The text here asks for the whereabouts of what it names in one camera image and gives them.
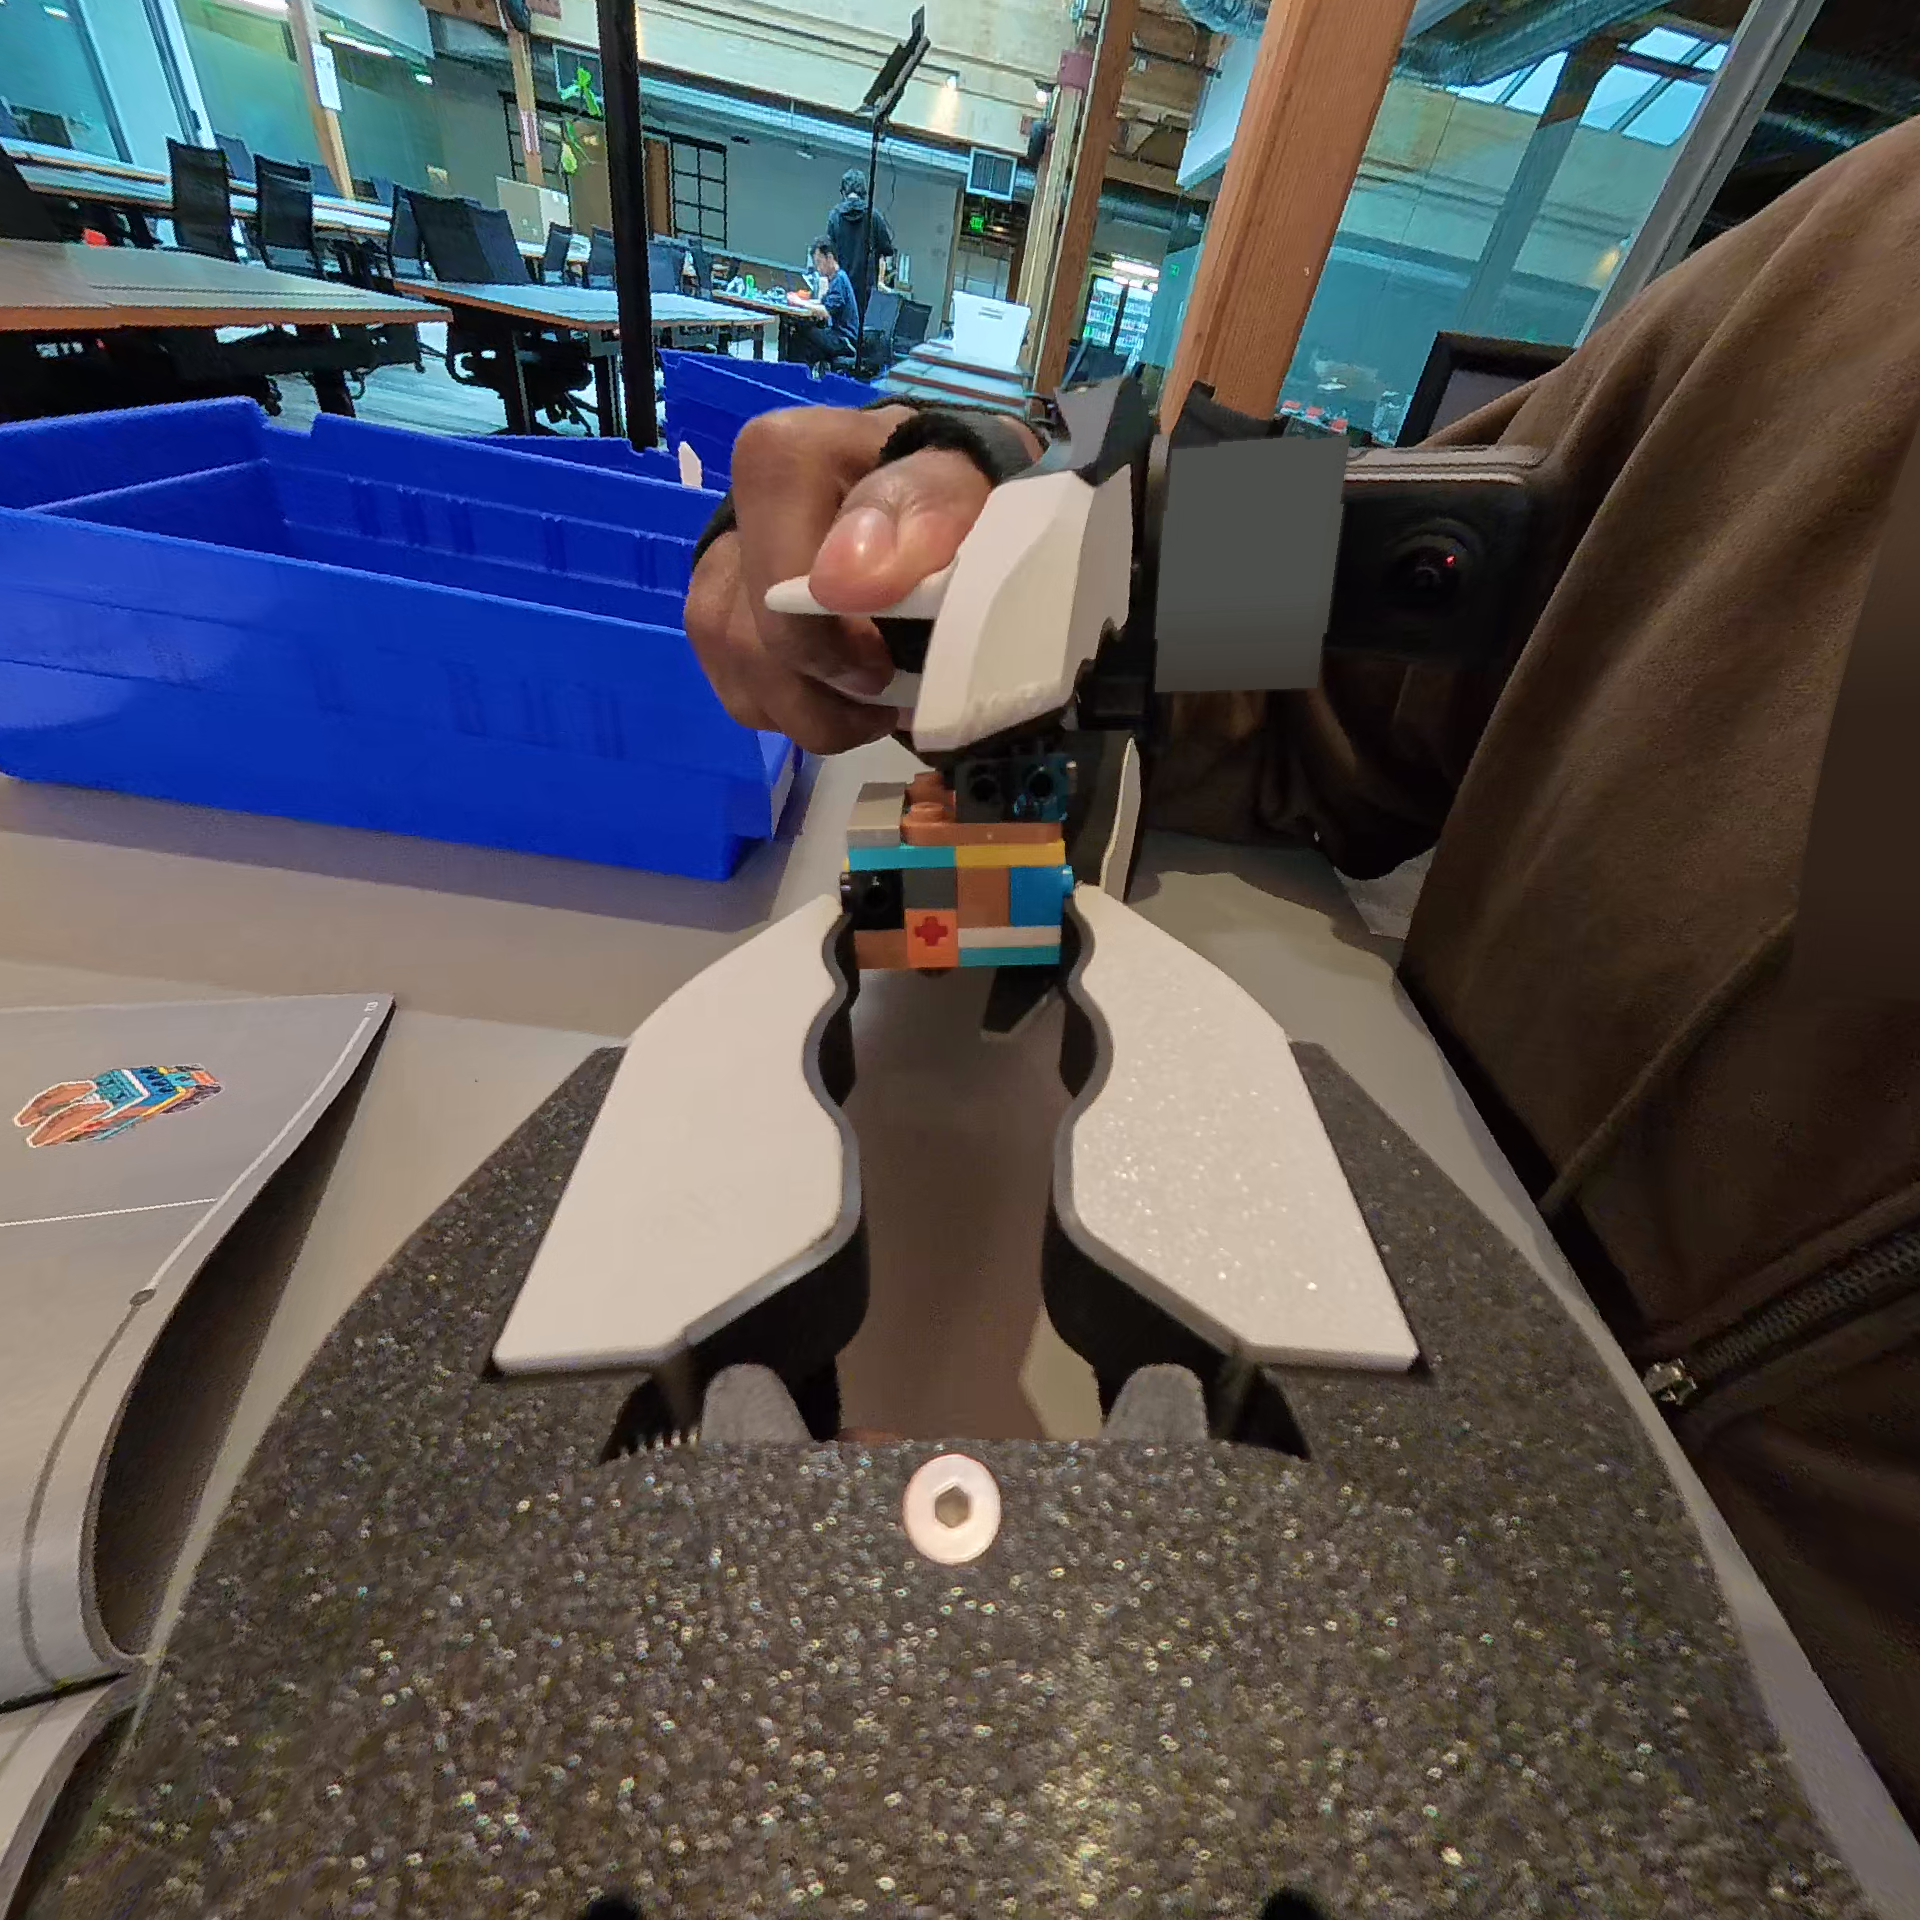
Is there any wooden column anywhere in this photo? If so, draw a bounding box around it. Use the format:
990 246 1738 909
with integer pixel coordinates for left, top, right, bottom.
1161 0 1419 440

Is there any black vertical pole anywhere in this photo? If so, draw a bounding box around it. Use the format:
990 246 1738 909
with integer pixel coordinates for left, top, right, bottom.
594 0 662 453

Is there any grey desk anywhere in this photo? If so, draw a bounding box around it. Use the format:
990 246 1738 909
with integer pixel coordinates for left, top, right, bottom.
0 743 1920 1920

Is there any black light stand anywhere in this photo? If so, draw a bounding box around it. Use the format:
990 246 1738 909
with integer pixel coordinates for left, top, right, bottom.
854 4 934 200

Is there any row of black office chairs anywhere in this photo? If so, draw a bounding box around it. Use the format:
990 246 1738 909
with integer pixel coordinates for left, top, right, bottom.
162 134 710 424

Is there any person's right hand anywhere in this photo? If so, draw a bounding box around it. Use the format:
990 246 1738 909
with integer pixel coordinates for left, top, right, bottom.
681 402 999 759

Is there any wooden post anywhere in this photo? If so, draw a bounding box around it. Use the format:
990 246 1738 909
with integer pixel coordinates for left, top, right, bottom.
1034 0 1143 396

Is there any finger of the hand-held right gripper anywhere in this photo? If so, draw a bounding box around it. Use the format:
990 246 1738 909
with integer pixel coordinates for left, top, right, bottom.
1098 732 1144 905
909 468 1135 753

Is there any person's right forearm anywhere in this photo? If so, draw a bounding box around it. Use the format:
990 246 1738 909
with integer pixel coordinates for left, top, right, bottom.
1139 142 1920 887

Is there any blue plastic bin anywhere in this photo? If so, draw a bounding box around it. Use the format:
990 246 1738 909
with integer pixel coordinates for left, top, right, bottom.
0 397 807 882
659 346 903 484

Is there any person's brown jacket torso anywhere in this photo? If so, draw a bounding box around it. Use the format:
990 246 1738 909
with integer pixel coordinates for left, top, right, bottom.
1393 809 1920 1786

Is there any grey instruction booklet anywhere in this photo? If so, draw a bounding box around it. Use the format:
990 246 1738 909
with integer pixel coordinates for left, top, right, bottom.
0 992 394 1863

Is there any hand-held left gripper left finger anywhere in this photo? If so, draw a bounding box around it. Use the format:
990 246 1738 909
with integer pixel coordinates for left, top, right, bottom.
488 894 867 1383

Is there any wood-edged office table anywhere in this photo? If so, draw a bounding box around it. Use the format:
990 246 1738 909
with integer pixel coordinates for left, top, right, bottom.
398 276 776 440
0 240 451 424

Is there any grey monitor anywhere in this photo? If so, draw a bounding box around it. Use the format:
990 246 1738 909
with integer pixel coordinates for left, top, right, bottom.
1393 334 1577 453

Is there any multicoloured toy brick model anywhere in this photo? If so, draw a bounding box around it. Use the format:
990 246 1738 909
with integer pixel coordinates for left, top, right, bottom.
842 749 1078 975

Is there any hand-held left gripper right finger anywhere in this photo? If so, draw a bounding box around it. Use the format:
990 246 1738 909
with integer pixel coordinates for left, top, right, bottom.
1054 884 1422 1376

